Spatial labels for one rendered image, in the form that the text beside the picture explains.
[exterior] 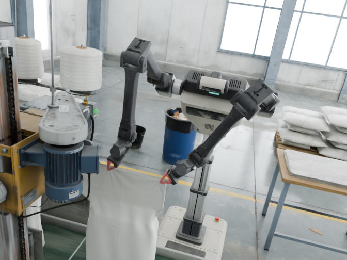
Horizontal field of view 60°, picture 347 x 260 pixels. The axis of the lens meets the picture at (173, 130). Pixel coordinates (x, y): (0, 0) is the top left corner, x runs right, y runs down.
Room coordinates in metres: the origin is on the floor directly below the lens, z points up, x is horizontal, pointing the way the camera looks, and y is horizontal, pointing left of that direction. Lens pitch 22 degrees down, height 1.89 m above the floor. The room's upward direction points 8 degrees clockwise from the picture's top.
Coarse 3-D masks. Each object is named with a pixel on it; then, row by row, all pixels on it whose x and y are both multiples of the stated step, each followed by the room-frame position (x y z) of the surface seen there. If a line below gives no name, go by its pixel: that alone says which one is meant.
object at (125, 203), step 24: (120, 168) 1.36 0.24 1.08; (96, 192) 1.38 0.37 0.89; (120, 192) 1.36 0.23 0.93; (144, 192) 1.33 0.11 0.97; (96, 216) 1.31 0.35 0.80; (120, 216) 1.30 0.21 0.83; (144, 216) 1.30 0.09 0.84; (96, 240) 1.29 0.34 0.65; (120, 240) 1.26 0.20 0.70; (144, 240) 1.26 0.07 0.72
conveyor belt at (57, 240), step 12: (48, 228) 1.62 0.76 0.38; (60, 228) 1.64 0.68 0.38; (48, 240) 1.51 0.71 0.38; (60, 240) 1.52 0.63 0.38; (72, 240) 1.54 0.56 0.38; (84, 240) 1.55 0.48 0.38; (48, 252) 1.41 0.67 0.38; (60, 252) 1.43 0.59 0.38; (72, 252) 1.44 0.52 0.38; (84, 252) 1.45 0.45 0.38
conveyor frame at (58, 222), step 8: (40, 216) 1.70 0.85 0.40; (48, 216) 1.69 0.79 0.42; (56, 224) 1.68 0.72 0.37; (64, 224) 1.67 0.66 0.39; (72, 224) 1.66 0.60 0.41; (80, 224) 1.65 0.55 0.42; (80, 232) 1.65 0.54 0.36; (160, 248) 1.54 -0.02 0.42; (168, 248) 1.55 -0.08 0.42; (168, 256) 1.53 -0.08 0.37; (176, 256) 1.52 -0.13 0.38; (184, 256) 1.51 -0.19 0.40; (192, 256) 1.51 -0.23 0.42
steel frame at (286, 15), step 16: (16, 0) 6.58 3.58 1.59; (32, 0) 6.61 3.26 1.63; (96, 0) 9.72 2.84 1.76; (288, 0) 8.55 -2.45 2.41; (16, 16) 6.58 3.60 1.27; (32, 16) 6.59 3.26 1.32; (96, 16) 9.72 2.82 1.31; (288, 16) 8.53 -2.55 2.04; (16, 32) 6.56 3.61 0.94; (32, 32) 6.56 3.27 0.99; (96, 32) 9.72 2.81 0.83; (288, 32) 8.51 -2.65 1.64; (96, 48) 9.71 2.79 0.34; (272, 48) 8.95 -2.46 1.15; (272, 64) 8.55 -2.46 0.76; (272, 80) 8.53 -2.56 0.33
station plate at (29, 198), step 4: (36, 188) 1.08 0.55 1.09; (32, 192) 1.05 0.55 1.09; (36, 192) 1.08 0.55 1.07; (28, 196) 1.03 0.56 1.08; (32, 196) 1.05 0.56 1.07; (36, 196) 1.08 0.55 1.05; (24, 200) 1.00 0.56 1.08; (28, 200) 1.03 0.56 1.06; (32, 200) 1.05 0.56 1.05; (24, 204) 1.00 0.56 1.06
